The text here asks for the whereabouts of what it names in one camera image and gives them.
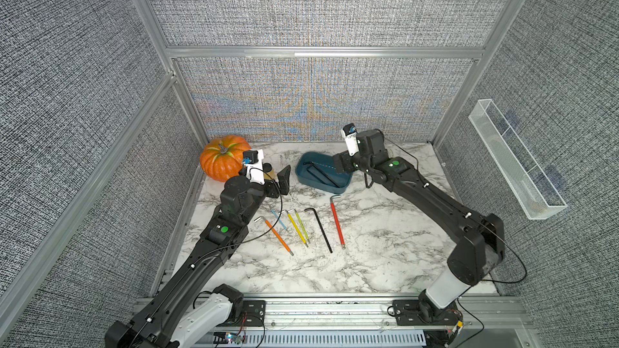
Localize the orange pumpkin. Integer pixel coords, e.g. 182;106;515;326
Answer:
199;135;251;183

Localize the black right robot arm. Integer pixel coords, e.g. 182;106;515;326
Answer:
333;123;506;313

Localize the orange handled hex key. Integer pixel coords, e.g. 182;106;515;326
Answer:
253;216;294;256

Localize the yellow jar with black lid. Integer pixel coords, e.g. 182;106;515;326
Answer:
263;164;277;180

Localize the lime green handled hex key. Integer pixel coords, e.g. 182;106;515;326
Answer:
293;209;310;247

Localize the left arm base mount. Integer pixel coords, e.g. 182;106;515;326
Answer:
212;285;266;327

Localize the clear acrylic wall tray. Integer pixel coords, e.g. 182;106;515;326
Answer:
468;98;567;220

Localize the yellow handled hex key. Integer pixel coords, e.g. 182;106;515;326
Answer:
285;210;309;248

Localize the medium black hex key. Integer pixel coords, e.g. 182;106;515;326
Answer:
303;207;335;255

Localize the teal plastic storage box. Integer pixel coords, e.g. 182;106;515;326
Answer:
295;151;352;194

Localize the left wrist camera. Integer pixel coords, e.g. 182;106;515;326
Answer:
243;150;265;185

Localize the thin black hex key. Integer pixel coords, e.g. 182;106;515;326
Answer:
304;161;340;188

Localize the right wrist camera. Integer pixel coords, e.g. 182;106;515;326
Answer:
341;123;359;156

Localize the blue handled hex key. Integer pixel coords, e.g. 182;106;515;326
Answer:
271;209;288;231

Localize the white slotted cable duct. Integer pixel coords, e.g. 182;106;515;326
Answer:
193;330;430;347

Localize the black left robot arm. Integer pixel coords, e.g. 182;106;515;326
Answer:
104;166;291;347

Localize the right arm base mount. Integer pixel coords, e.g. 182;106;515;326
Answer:
391;290;463;326

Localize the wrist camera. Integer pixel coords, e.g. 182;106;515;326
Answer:
341;123;359;156
243;150;265;185

